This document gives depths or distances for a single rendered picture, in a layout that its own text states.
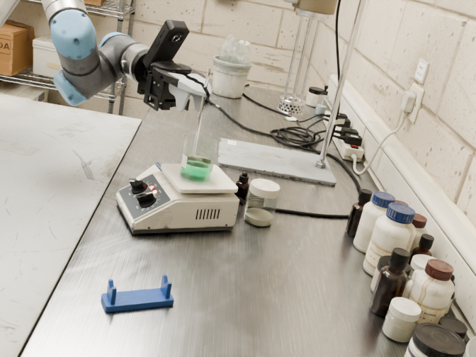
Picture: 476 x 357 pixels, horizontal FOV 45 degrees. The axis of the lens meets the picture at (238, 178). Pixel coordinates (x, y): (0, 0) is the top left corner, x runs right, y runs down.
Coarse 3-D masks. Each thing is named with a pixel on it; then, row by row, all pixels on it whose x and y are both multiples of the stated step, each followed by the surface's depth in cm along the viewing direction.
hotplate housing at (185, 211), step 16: (160, 176) 110; (176, 192) 104; (160, 208) 101; (176, 208) 102; (192, 208) 103; (208, 208) 104; (224, 208) 106; (128, 224) 103; (144, 224) 100; (160, 224) 102; (176, 224) 103; (192, 224) 104; (208, 224) 106; (224, 224) 107
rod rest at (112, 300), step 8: (112, 280) 80; (112, 288) 79; (152, 288) 85; (160, 288) 85; (168, 288) 83; (104, 296) 81; (112, 296) 79; (120, 296) 82; (128, 296) 82; (136, 296) 82; (144, 296) 83; (152, 296) 83; (160, 296) 84; (168, 296) 83; (104, 304) 80; (112, 304) 80; (120, 304) 80; (128, 304) 80; (136, 304) 81; (144, 304) 81; (152, 304) 82; (160, 304) 83; (168, 304) 83
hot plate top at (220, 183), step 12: (168, 168) 109; (216, 168) 114; (180, 180) 105; (216, 180) 108; (228, 180) 109; (180, 192) 102; (192, 192) 102; (204, 192) 103; (216, 192) 104; (228, 192) 105
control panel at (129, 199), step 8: (152, 176) 110; (152, 184) 108; (120, 192) 109; (128, 192) 108; (144, 192) 106; (160, 192) 104; (128, 200) 105; (136, 200) 105; (160, 200) 102; (168, 200) 101; (128, 208) 103; (136, 208) 102; (144, 208) 102; (152, 208) 101; (136, 216) 100
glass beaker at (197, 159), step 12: (192, 132) 106; (204, 132) 107; (192, 144) 102; (204, 144) 102; (216, 144) 104; (192, 156) 103; (204, 156) 103; (180, 168) 106; (192, 168) 103; (204, 168) 104; (192, 180) 104; (204, 180) 105
